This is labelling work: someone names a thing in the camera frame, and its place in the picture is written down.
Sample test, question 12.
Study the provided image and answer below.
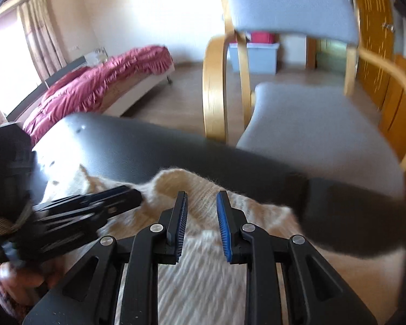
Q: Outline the carved wooden door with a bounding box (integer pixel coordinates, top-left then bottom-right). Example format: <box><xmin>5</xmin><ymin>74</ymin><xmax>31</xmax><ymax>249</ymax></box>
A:
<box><xmin>353</xmin><ymin>0</ymin><xmax>395</xmax><ymax>109</ymax></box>

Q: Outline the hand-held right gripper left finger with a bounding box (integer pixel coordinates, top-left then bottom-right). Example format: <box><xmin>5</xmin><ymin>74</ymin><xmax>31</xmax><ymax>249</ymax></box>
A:
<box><xmin>23</xmin><ymin>190</ymin><xmax>189</xmax><ymax>325</ymax></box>

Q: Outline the person's left hand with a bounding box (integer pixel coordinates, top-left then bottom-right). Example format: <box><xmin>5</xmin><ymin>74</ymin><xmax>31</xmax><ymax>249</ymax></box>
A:
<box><xmin>0</xmin><ymin>262</ymin><xmax>53</xmax><ymax>312</ymax></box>

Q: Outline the red bag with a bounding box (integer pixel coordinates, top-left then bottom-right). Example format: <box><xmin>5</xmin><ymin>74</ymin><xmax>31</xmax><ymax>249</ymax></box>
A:
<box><xmin>250</xmin><ymin>31</ymin><xmax>277</xmax><ymax>45</ymax></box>

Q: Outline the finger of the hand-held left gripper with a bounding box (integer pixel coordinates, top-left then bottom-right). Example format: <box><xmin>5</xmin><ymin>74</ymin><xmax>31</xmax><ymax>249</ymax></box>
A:
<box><xmin>37</xmin><ymin>210</ymin><xmax>122</xmax><ymax>244</ymax></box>
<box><xmin>34</xmin><ymin>186</ymin><xmax>143</xmax><ymax>215</ymax></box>

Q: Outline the patterned box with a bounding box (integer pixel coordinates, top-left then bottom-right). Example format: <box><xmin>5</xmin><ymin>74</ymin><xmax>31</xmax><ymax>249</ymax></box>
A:
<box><xmin>84</xmin><ymin>48</ymin><xmax>107</xmax><ymax>63</ymax></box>

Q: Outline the white framed bed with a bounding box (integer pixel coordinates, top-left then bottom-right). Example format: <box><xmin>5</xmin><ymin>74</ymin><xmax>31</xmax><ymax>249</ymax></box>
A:
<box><xmin>5</xmin><ymin>45</ymin><xmax>176</xmax><ymax>143</ymax></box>

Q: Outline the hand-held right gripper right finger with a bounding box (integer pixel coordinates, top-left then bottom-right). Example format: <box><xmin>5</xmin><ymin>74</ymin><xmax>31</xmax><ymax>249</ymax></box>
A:
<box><xmin>217</xmin><ymin>190</ymin><xmax>378</xmax><ymax>325</ymax></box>

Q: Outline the wooden wardrobe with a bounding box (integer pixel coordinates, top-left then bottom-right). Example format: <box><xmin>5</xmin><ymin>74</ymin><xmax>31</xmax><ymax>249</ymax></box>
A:
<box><xmin>379</xmin><ymin>7</ymin><xmax>406</xmax><ymax>143</ymax></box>

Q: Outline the grey cushioned wooden armchair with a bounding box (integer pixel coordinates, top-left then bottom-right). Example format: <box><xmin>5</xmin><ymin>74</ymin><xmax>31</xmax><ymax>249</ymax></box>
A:
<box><xmin>202</xmin><ymin>0</ymin><xmax>406</xmax><ymax>190</ymax></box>

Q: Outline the etched glass inner door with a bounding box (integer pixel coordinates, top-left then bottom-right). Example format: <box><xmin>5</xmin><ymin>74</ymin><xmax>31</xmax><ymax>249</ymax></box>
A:
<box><xmin>316</xmin><ymin>0</ymin><xmax>353</xmax><ymax>65</ymax></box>

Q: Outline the grey plastic storage bin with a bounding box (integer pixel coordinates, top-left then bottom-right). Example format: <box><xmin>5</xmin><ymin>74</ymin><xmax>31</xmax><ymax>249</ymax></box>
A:
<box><xmin>229</xmin><ymin>42</ymin><xmax>280</xmax><ymax>74</ymax></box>

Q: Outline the white knit sweater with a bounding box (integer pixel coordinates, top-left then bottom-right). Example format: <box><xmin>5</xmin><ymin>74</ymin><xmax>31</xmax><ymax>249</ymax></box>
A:
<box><xmin>41</xmin><ymin>164</ymin><xmax>406</xmax><ymax>325</ymax></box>

